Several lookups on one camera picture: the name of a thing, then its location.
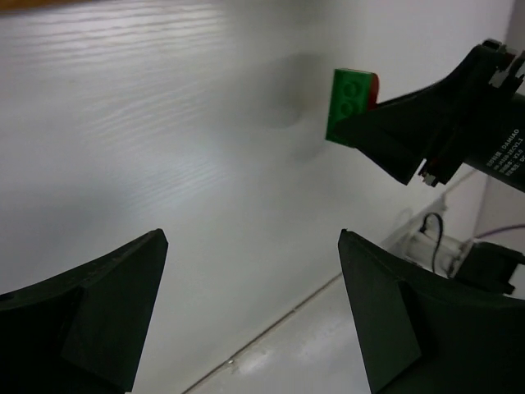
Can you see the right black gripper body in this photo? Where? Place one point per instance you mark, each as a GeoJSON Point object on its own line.
{"type": "Point", "coordinates": [484, 125]}

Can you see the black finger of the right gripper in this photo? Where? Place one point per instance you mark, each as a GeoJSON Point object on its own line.
{"type": "Point", "coordinates": [423, 133]}

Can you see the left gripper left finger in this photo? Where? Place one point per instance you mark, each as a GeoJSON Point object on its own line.
{"type": "Point", "coordinates": [83, 331]}

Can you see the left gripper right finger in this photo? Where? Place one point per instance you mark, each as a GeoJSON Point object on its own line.
{"type": "Point", "coordinates": [423, 333]}

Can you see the red green rounded lego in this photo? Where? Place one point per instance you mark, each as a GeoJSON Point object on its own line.
{"type": "Point", "coordinates": [352, 92]}

